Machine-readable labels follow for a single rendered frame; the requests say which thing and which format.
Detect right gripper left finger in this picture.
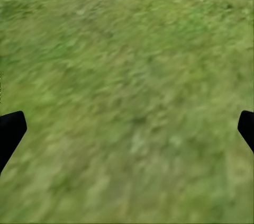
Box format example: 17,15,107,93
0,111,27,173

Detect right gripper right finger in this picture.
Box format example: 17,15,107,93
238,110,254,152

